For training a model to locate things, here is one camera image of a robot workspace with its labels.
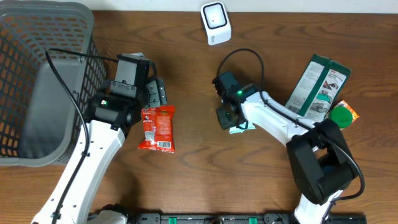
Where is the pale green wipes packet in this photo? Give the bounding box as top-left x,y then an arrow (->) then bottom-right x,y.
229,122 -> 255,134

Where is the red snack packet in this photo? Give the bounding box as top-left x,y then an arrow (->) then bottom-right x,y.
138,105 -> 175,153

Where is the green snack packet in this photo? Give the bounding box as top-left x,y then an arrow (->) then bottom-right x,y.
285,54 -> 351,122

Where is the green lid jar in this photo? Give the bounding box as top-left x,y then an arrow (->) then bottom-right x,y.
327,106 -> 353,129

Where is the small orange carton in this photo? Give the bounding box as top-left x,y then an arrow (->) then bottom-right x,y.
336,100 -> 359,121

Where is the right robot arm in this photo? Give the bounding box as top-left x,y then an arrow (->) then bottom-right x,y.
212,72 -> 360,223

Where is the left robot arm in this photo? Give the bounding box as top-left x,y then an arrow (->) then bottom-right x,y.
32,53 -> 166,223

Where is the white barcode scanner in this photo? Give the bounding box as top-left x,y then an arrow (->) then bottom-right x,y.
200,1 -> 232,45

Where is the grey plastic shopping basket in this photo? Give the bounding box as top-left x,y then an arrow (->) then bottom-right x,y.
1,1 -> 107,167

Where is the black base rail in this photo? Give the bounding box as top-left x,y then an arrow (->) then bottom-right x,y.
88,212 -> 368,224

